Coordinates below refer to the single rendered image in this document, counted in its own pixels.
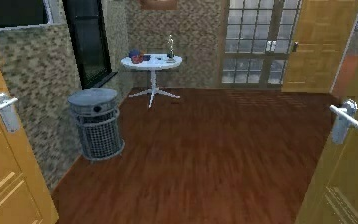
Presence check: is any silver statuette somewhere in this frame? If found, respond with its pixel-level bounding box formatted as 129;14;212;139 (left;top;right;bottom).
166;34;177;64

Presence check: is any wooden room door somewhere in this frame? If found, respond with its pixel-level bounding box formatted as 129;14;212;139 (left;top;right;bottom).
0;38;60;224
293;39;358;224
281;0;358;94

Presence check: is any silver door lever handle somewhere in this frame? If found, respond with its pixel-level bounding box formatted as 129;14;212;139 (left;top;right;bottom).
0;92;21;134
329;99;358;145

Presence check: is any brown framed picture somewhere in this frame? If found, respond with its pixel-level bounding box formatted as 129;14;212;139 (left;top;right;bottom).
139;0;179;11

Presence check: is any grey mesh waste bin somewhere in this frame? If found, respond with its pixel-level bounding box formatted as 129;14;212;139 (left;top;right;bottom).
67;87;126;163

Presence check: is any glass paned door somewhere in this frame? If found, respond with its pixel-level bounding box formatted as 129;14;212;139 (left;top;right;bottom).
220;0;303;88

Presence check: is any white round pedestal table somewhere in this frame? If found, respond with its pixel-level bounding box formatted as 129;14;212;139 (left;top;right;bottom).
120;53;184;109

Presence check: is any tall dark window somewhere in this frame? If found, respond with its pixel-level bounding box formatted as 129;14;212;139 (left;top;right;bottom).
62;0;118;90

